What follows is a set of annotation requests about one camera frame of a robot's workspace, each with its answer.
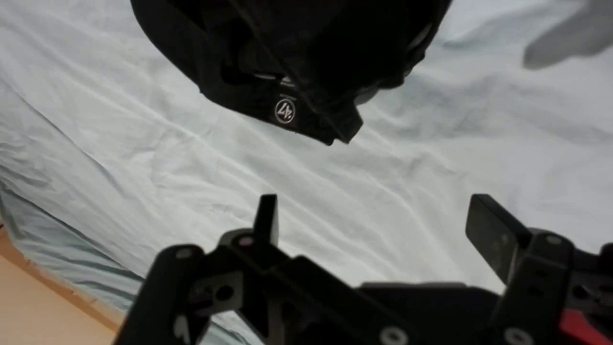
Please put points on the black cap with grey brim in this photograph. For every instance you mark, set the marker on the black cap with grey brim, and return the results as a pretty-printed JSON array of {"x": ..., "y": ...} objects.
[{"x": 303, "y": 65}]

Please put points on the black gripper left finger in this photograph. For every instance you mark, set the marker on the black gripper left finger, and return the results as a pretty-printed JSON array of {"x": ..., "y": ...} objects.
[{"x": 282, "y": 299}]

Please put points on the wooden bed frame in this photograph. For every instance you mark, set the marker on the wooden bed frame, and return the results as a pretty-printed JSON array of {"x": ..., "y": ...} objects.
[{"x": 36, "y": 309}]

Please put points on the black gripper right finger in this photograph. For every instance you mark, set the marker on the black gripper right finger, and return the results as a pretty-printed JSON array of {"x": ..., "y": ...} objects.
[{"x": 554, "y": 291}]

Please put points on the blue bed sheet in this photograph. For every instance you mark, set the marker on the blue bed sheet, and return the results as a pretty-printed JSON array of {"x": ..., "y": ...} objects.
[{"x": 109, "y": 153}]

